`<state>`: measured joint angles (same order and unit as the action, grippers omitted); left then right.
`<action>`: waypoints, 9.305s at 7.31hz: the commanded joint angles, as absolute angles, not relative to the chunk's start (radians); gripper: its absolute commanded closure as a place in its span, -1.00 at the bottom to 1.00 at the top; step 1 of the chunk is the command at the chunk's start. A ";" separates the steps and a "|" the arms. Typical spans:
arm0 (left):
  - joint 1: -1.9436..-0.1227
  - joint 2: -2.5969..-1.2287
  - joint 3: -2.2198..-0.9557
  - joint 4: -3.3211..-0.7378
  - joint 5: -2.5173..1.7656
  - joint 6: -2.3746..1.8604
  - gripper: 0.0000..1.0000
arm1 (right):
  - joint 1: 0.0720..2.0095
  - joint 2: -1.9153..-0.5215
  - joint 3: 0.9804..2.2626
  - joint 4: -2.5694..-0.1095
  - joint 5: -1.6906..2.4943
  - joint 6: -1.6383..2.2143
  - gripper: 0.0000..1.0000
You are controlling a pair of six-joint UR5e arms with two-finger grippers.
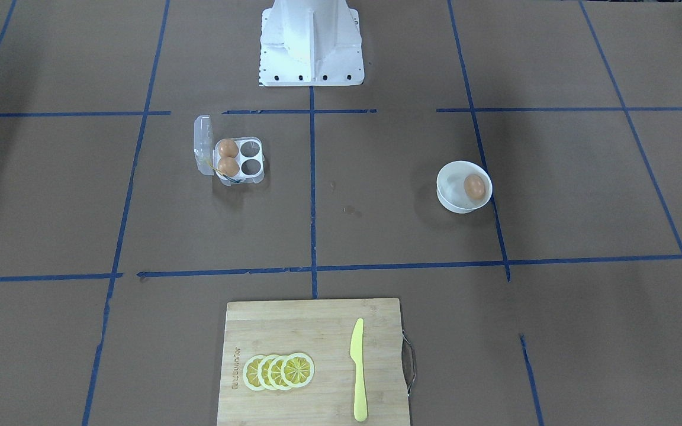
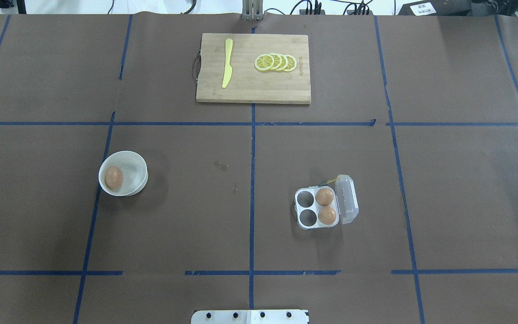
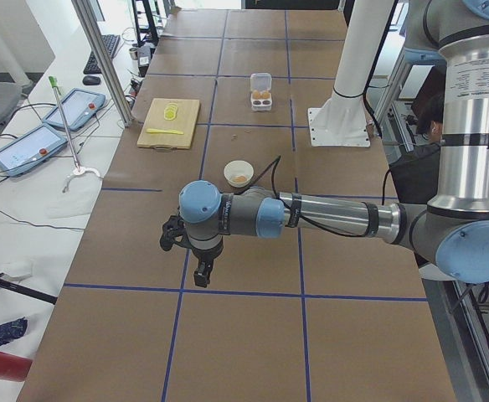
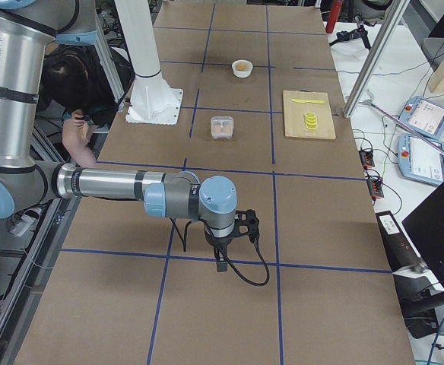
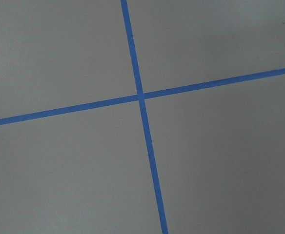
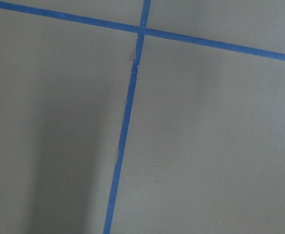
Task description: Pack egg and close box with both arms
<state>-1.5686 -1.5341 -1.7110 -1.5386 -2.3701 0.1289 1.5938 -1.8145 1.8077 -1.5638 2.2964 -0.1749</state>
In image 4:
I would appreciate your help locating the blue teach pendant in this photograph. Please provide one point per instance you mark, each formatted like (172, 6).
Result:
(423, 116)
(418, 161)

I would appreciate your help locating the upper blue teach pendant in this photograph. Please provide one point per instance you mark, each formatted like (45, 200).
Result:
(423, 116)

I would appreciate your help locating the metal reacher grabber tool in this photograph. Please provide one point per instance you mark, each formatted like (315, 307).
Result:
(370, 103)

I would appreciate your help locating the wooden cutting board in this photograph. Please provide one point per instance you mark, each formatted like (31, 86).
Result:
(294, 121)

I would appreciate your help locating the white power strip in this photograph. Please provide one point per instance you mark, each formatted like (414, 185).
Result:
(23, 221)

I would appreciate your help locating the orange connector board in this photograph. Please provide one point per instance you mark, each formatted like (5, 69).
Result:
(366, 159)
(374, 185)

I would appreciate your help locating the yellow plastic knife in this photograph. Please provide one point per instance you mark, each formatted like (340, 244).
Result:
(302, 101)

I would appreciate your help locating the black box with label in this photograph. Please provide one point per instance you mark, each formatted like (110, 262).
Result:
(398, 249)

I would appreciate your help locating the white bowl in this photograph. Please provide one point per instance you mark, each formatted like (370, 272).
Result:
(242, 74)

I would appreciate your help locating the orange connector board lower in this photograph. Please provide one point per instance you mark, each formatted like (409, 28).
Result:
(374, 185)

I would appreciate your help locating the clear plastic egg box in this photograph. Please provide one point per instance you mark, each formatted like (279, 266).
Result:
(223, 122)

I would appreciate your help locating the person in black hoodie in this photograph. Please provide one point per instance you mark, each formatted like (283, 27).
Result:
(73, 77)

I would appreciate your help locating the black tripod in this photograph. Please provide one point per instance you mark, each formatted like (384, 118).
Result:
(359, 33)

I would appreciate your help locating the orange connector board upper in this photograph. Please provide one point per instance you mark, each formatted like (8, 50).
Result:
(366, 159)

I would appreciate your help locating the lower blue teach pendant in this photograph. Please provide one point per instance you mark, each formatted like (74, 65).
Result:
(418, 161)

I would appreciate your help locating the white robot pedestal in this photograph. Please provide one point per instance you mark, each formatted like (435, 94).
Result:
(152, 100)

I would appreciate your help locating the black monitor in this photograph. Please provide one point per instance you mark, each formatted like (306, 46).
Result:
(425, 228)

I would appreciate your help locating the aluminium frame post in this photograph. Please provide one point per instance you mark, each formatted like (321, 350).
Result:
(396, 11)

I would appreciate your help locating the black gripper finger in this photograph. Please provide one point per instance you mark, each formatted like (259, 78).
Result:
(220, 254)

